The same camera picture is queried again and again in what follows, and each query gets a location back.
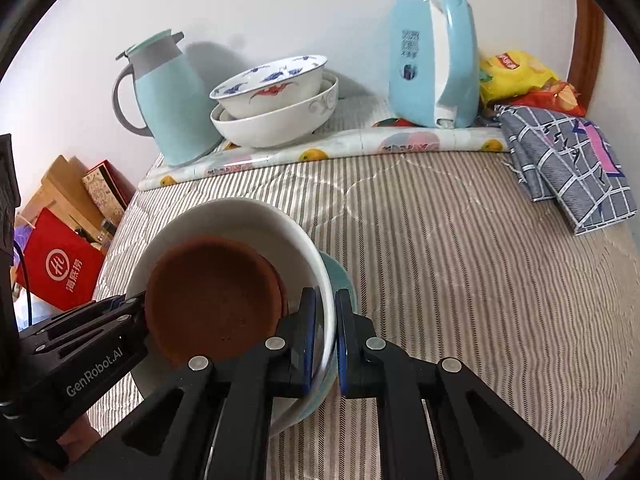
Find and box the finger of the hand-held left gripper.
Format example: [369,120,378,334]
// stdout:
[32,309,152,378]
[19,296,143,347]

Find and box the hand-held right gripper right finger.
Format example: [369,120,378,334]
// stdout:
[334,287,583,480]

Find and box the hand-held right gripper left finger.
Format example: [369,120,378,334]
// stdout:
[60,286,321,480]

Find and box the teal square plate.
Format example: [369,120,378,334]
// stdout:
[300,251,358,408]

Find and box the brown small bowl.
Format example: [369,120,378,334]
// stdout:
[145,236,288,368]

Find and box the person's left hand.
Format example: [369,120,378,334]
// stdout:
[56,407,102,463]

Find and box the red paper bag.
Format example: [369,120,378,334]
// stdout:
[15,207,106,311]

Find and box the red patterned box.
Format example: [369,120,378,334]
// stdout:
[81,160,132,226]

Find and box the striped quilt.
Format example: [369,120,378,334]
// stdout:
[92,95,640,480]

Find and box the cardboard box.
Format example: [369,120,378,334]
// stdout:
[20,155,96,231]

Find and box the fruit print plastic mat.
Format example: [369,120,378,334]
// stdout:
[137,127,508,192]

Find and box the large white swirl bowl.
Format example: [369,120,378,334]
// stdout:
[210,72,340,149]

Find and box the teal thermal jug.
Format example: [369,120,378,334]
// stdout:
[112,31,223,167]

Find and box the blue patterned white bowl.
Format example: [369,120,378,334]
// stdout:
[209,55,328,118]

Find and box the grey checked cloth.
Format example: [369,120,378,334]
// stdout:
[492,105,636,235]

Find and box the light blue electric kettle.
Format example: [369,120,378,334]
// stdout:
[387,0,480,129]

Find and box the yellow snack bag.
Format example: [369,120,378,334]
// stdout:
[479,50,558,106]

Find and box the red snack bag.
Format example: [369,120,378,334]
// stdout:
[510,81,587,118]

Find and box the wooden door frame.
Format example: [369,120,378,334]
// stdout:
[565,0,606,111]

